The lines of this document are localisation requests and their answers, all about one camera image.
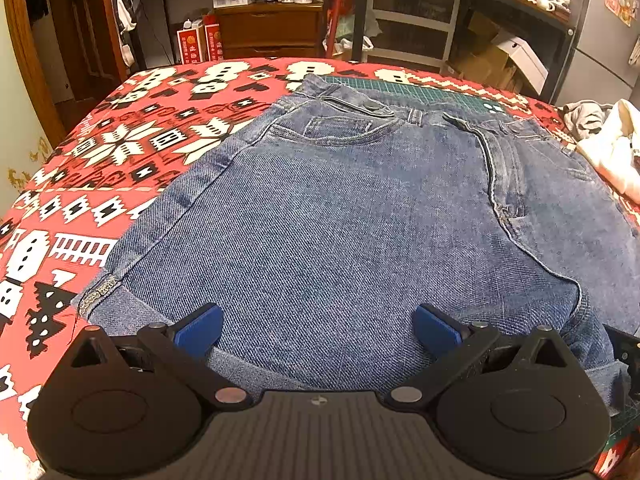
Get white plastic drawer unit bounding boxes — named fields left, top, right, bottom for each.
left=364, top=0, right=460, bottom=72

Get white open shoe box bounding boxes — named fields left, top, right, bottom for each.
left=491, top=30, right=548, bottom=96

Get right red white carton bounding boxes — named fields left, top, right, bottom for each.
left=203, top=14, right=224, bottom=61

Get left red white carton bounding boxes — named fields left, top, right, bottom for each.
left=177, top=20, right=207, bottom=64

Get brown wooden door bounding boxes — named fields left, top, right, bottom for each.
left=1, top=0, right=128, bottom=148

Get brown wooden drawer cabinet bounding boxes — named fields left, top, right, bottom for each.
left=214, top=2, right=323, bottom=58

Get green cutting mat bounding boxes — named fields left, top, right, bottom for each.
left=322, top=76, right=508, bottom=115

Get red white carton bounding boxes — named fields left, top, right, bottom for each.
left=177, top=20, right=207, bottom=64
left=203, top=14, right=224, bottom=61

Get cream white garment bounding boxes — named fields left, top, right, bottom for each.
left=577, top=100, right=640, bottom=204

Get grey refrigerator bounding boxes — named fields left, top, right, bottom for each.
left=550, top=0, right=639, bottom=106

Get grey crumpled garment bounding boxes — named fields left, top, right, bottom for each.
left=559, top=100, right=613, bottom=141

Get blue denim jeans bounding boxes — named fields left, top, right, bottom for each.
left=77, top=76, right=639, bottom=412

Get red patterned bed cover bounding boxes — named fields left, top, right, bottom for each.
left=0, top=56, right=640, bottom=480

